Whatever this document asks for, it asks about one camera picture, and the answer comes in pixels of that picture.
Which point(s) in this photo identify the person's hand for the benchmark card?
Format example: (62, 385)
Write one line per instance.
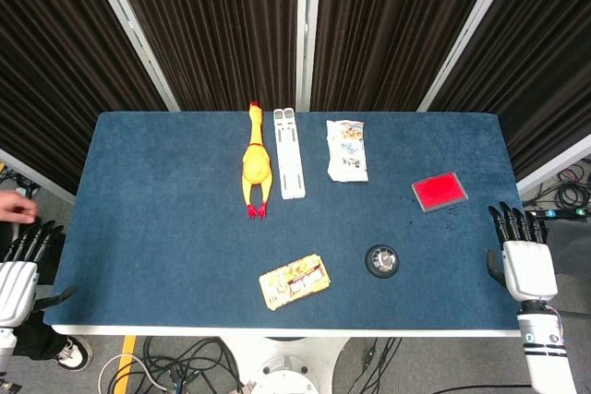
(16, 209)

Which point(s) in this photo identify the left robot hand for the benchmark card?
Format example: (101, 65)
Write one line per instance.
(18, 274)

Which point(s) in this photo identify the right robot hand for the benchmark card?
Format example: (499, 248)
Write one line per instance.
(526, 267)

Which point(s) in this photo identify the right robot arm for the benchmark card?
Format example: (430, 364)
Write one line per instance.
(545, 348)

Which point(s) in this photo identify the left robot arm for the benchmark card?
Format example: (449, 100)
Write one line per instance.
(5, 348)

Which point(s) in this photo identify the black and white sneaker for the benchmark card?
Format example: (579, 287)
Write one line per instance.
(74, 351)

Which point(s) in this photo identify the red ink pad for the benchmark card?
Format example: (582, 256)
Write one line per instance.
(439, 192)

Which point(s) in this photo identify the white snack bag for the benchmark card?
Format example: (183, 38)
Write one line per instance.
(347, 150)

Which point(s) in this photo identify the yellow snack box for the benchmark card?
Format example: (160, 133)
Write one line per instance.
(295, 281)

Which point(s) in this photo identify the yellow rubber chicken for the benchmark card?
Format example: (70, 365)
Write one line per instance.
(255, 163)

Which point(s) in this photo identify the white table base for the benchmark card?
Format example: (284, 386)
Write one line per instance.
(295, 364)

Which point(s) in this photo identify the blue table mat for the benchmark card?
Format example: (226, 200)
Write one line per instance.
(277, 223)

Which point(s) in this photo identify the white plastic folding stand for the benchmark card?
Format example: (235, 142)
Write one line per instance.
(289, 154)

